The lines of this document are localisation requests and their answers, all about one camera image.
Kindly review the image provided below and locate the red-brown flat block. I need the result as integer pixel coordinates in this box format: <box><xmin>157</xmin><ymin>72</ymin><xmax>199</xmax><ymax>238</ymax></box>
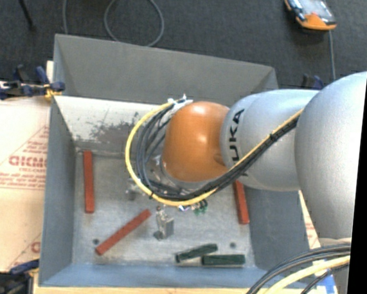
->
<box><xmin>94</xmin><ymin>203</ymin><xmax>153</xmax><ymax>261</ymax></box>
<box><xmin>229</xmin><ymin>179</ymin><xmax>255</xmax><ymax>226</ymax></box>
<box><xmin>76</xmin><ymin>150</ymin><xmax>102</xmax><ymax>215</ymax></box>

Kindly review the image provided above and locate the grey metal bin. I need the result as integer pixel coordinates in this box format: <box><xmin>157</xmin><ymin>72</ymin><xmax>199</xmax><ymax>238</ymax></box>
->
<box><xmin>30</xmin><ymin>33</ymin><xmax>330</xmax><ymax>294</ymax></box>

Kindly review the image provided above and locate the brown cardboard board red print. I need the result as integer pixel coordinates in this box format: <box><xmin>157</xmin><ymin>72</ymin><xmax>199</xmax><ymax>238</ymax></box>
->
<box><xmin>0</xmin><ymin>91</ymin><xmax>334</xmax><ymax>294</ymax></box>

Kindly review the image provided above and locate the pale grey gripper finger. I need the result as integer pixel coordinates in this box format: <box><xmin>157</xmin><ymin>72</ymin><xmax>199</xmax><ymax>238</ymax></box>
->
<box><xmin>152</xmin><ymin>206</ymin><xmax>177</xmax><ymax>243</ymax></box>
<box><xmin>125</xmin><ymin>178</ymin><xmax>140</xmax><ymax>202</ymax></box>

